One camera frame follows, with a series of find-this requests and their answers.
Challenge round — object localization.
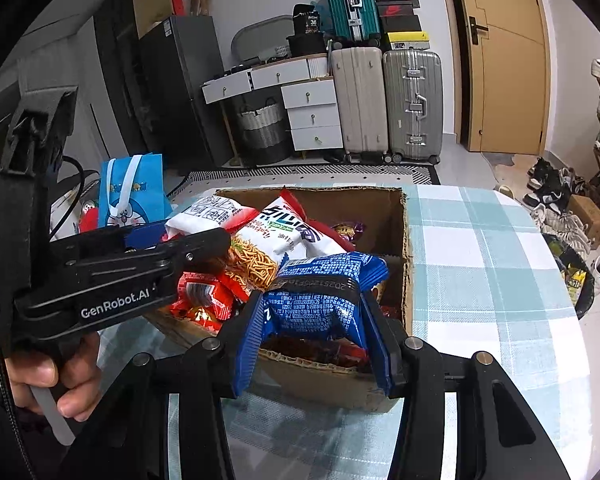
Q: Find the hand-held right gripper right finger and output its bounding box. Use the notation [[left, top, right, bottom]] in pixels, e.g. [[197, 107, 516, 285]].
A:
[[361, 291, 573, 480]]

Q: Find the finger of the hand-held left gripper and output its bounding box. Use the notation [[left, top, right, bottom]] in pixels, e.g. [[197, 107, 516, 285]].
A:
[[49, 219, 170, 266], [74, 228, 232, 293]]

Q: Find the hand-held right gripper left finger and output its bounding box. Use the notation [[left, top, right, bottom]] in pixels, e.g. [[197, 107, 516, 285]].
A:
[[55, 291, 267, 480]]

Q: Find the white red snack bag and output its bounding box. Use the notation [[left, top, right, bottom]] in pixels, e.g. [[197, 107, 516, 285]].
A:
[[165, 195, 258, 241]]

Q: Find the small red snack packet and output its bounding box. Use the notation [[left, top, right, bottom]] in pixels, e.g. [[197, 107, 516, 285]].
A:
[[172, 269, 251, 321]]

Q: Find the cardboard box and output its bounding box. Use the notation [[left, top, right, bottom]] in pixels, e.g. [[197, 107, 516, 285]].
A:
[[145, 186, 416, 413]]

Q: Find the white noodle snack bag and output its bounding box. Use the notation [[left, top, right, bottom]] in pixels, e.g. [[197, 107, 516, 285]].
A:
[[227, 187, 358, 293]]

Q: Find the blue snack packet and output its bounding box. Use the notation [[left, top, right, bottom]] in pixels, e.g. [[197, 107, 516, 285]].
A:
[[257, 252, 390, 356]]

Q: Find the person's left forearm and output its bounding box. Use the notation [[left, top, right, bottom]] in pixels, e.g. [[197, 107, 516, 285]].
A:
[[10, 405, 91, 480]]

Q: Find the person's left hand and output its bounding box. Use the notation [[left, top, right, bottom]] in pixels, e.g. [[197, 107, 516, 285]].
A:
[[4, 331, 104, 422]]

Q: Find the blue cartoon gift bag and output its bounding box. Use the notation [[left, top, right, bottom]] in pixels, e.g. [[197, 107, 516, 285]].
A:
[[97, 152, 173, 233]]

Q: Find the checked tablecloth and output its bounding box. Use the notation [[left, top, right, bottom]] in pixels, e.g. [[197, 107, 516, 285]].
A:
[[95, 182, 598, 480]]

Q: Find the woven laundry basket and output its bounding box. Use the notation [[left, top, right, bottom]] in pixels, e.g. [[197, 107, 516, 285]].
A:
[[235, 100, 291, 163]]

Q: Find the black fridge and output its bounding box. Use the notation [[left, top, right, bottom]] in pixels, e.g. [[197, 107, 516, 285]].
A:
[[139, 15, 236, 171]]

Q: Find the dark tall cabinet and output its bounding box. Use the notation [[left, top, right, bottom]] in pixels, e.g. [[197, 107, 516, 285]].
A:
[[93, 0, 153, 161]]

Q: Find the white drawer dresser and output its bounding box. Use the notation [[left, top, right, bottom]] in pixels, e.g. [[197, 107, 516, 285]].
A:
[[201, 52, 345, 153]]

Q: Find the beige suitcase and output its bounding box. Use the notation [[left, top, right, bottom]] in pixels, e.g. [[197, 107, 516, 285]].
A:
[[330, 47, 388, 163]]

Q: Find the oval mirror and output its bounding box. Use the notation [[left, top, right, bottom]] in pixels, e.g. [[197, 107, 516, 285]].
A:
[[230, 14, 293, 68]]

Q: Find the black trash bag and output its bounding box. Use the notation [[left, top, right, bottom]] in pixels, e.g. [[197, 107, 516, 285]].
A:
[[542, 232, 598, 321]]

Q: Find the black round hat box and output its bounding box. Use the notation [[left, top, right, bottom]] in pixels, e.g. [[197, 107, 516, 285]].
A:
[[286, 32, 329, 58]]

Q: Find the large brown carton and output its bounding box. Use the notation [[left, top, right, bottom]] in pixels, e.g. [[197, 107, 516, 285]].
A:
[[130, 0, 171, 38]]

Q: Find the pile of shoes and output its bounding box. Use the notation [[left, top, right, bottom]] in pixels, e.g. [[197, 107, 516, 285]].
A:
[[497, 156, 600, 291]]

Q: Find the black printed box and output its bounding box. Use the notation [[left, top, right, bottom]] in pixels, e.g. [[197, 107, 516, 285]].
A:
[[292, 4, 323, 36]]

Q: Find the small brown carton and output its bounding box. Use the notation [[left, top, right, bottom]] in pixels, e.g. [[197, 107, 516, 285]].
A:
[[567, 194, 600, 243]]

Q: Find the silver suitcase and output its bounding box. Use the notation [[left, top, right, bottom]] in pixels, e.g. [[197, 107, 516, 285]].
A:
[[382, 50, 443, 165]]

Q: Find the teal suitcase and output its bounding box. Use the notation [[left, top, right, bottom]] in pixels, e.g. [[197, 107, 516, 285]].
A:
[[321, 0, 381, 46]]

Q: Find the yellow black shoe box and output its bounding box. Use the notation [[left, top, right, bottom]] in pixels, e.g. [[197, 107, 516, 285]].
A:
[[386, 31, 431, 52]]

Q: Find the wooden door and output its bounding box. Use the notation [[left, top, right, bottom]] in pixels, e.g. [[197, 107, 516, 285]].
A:
[[452, 0, 551, 155]]

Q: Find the plain black shoe box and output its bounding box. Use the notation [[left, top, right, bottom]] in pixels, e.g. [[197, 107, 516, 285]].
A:
[[380, 15, 423, 36]]

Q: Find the red black shoe box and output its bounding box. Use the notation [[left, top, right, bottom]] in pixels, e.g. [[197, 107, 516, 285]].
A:
[[376, 1, 421, 18]]

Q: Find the black cable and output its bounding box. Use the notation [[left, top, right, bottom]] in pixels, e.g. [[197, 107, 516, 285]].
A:
[[50, 155, 101, 241]]

